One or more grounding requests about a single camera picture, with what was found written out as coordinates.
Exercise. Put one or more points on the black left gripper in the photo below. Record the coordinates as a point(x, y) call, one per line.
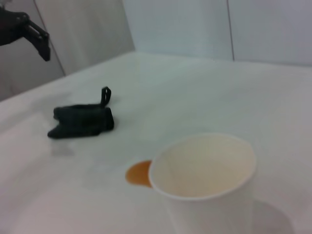
point(11, 26)

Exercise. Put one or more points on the dark blue rag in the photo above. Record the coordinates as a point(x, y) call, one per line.
point(83, 122)

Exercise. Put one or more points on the white plastic cup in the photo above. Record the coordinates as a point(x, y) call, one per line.
point(204, 195)

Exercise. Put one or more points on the orange liquid stain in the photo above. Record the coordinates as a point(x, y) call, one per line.
point(139, 174)

